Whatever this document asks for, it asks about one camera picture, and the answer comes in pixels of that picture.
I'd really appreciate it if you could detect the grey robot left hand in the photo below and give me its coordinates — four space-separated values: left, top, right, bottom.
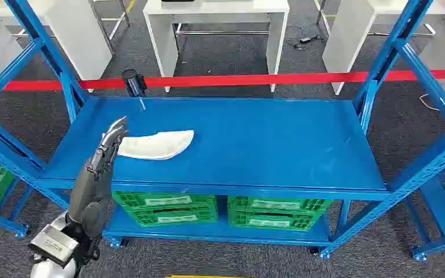
66 116 129 239

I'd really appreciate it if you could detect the white shoe insole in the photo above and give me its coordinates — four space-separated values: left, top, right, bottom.
101 130 195 161

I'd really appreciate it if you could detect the blue metal shelf rack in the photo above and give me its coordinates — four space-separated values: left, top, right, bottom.
0 179 32 239
402 169 445 263
0 0 445 261

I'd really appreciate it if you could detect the white table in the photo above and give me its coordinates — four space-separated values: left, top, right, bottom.
0 0 113 93
143 0 291 93
322 0 445 97

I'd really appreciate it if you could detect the red barrier belt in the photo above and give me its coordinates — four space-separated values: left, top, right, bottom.
0 68 445 93

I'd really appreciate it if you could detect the chrome table crossbar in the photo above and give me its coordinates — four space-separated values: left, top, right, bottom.
174 23 270 38

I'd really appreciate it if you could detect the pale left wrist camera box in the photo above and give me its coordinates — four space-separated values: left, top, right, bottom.
28 225 80 269

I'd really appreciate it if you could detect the black barrier post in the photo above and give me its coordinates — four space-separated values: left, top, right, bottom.
121 69 148 98

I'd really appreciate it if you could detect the black power adapter with cable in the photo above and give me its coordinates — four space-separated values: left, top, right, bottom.
293 35 326 51

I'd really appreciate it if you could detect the white cable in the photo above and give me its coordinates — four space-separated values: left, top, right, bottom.
419 93 443 112

